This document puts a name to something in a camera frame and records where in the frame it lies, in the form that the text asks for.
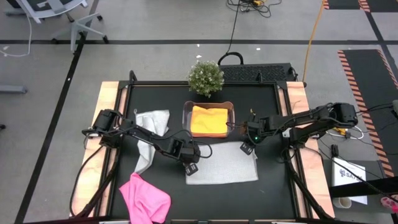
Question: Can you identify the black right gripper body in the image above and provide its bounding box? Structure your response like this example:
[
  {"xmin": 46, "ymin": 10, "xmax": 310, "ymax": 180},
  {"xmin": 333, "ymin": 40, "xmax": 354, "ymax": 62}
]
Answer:
[{"xmin": 245, "ymin": 119, "xmax": 265, "ymax": 146}]

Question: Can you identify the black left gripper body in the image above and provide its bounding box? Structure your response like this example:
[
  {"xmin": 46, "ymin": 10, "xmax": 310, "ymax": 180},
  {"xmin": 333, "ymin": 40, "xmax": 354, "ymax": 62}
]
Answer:
[{"xmin": 179, "ymin": 143, "xmax": 202, "ymax": 165}]

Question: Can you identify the clear plastic bin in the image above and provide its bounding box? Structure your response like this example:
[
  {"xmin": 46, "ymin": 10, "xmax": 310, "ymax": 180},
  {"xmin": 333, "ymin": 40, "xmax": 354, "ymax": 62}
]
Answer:
[{"xmin": 182, "ymin": 100, "xmax": 236, "ymax": 140}]

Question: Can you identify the grey waffle towel with tag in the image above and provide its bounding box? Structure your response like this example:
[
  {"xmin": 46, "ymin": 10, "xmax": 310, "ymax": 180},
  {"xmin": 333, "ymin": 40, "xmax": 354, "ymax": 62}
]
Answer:
[{"xmin": 185, "ymin": 141, "xmax": 260, "ymax": 186}]

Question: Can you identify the orange microfiber towel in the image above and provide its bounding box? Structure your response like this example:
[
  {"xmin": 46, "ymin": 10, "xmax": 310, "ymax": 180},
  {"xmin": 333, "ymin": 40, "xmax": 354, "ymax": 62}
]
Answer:
[{"xmin": 189, "ymin": 105, "xmax": 230, "ymax": 139}]

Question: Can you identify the pink microfiber towel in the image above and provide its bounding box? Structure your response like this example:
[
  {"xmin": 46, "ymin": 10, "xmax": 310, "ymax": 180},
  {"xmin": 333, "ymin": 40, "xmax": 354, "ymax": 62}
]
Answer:
[{"xmin": 119, "ymin": 172, "xmax": 172, "ymax": 224}]

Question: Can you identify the black perforated computer case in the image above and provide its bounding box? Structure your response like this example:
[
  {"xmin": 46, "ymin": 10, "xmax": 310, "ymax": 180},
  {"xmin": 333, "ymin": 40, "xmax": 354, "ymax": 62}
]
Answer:
[{"xmin": 217, "ymin": 63, "xmax": 296, "ymax": 83}]

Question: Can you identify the wooden table side board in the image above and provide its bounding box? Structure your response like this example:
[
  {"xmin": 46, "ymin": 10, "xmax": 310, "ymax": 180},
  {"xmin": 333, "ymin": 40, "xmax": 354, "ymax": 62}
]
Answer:
[
  {"xmin": 70, "ymin": 81, "xmax": 121, "ymax": 217},
  {"xmin": 285, "ymin": 81, "xmax": 336, "ymax": 218}
]

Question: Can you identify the artificial green potted plant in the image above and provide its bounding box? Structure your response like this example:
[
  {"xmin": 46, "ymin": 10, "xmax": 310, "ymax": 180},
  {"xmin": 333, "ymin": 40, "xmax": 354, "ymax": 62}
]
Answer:
[{"xmin": 187, "ymin": 60, "xmax": 226, "ymax": 98}]

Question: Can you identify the white printed booklet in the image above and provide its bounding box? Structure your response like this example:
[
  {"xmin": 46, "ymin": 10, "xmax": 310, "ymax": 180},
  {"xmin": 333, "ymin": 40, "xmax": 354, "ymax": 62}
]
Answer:
[{"xmin": 331, "ymin": 157, "xmax": 368, "ymax": 205}]

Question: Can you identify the beige tape roll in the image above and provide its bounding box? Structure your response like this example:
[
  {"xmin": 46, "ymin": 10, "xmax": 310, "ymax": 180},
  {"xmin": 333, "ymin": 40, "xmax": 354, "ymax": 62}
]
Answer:
[{"xmin": 332, "ymin": 196, "xmax": 353, "ymax": 210}]

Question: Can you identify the large orange striped floor mat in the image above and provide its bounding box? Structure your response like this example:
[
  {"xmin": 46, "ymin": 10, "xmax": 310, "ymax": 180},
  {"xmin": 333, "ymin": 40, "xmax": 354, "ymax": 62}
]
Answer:
[{"xmin": 338, "ymin": 49, "xmax": 398, "ymax": 178}]

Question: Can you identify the black bar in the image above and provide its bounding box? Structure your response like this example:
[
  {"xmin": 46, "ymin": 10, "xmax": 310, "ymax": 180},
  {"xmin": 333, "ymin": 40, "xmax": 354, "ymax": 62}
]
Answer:
[{"xmin": 328, "ymin": 176, "xmax": 398, "ymax": 199}]

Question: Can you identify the pink object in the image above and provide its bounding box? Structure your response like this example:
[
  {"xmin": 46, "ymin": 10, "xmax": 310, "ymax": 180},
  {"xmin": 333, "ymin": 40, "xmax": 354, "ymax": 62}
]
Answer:
[{"xmin": 381, "ymin": 195, "xmax": 398, "ymax": 215}]

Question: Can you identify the small orange striped floor mat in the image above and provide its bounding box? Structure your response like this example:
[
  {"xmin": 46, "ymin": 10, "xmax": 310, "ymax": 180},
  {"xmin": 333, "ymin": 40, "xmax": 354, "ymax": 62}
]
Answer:
[{"xmin": 322, "ymin": 0, "xmax": 398, "ymax": 13}]

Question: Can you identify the grey office chair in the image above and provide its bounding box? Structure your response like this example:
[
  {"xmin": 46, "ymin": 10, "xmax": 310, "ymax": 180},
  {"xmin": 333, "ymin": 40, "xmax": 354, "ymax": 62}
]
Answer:
[{"xmin": 4, "ymin": 0, "xmax": 109, "ymax": 52}]

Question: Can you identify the grey desk foot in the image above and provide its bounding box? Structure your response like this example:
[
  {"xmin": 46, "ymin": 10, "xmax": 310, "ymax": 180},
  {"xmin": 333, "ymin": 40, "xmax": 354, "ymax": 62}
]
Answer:
[{"xmin": 0, "ymin": 84, "xmax": 28, "ymax": 94}]

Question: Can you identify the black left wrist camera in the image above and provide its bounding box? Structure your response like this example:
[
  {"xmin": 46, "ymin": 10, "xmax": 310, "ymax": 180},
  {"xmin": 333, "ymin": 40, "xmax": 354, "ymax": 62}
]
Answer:
[{"xmin": 167, "ymin": 138, "xmax": 185, "ymax": 158}]

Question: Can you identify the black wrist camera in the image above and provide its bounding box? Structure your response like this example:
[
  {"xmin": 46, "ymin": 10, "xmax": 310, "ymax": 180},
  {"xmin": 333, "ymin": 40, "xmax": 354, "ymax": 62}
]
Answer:
[
  {"xmin": 260, "ymin": 114, "xmax": 278, "ymax": 132},
  {"xmin": 167, "ymin": 138, "xmax": 185, "ymax": 158}
]

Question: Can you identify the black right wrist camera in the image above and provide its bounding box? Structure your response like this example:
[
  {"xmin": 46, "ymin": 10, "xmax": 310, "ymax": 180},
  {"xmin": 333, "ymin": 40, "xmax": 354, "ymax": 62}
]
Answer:
[{"xmin": 260, "ymin": 114, "xmax": 278, "ymax": 132}]

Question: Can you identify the black left camera cable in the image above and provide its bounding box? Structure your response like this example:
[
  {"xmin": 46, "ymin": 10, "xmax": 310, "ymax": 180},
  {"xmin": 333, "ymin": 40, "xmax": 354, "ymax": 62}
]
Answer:
[{"xmin": 192, "ymin": 141, "xmax": 214, "ymax": 159}]

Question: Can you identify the black cable loop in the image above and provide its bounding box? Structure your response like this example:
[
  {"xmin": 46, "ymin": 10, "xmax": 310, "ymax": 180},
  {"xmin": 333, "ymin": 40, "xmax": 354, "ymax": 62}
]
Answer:
[{"xmin": 216, "ymin": 51, "xmax": 245, "ymax": 67}]

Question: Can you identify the black aluminium table frame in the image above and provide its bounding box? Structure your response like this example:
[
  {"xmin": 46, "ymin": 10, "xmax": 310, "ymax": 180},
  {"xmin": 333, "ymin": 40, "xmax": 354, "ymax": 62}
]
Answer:
[{"xmin": 70, "ymin": 70, "xmax": 335, "ymax": 224}]

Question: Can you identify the black hanging cable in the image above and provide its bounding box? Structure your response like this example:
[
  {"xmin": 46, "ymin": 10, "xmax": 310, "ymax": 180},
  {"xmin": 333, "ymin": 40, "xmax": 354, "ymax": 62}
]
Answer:
[{"xmin": 226, "ymin": 0, "xmax": 241, "ymax": 55}]

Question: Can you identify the yellow hanging cable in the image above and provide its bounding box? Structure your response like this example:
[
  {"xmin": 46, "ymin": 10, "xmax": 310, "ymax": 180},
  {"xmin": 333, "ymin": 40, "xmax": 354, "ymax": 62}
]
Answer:
[{"xmin": 302, "ymin": 0, "xmax": 326, "ymax": 83}]

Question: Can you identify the black floor cable bundle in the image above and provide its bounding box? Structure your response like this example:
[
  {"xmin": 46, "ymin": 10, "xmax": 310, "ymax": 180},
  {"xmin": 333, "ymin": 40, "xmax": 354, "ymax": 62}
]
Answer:
[{"xmin": 226, "ymin": 0, "xmax": 283, "ymax": 19}]

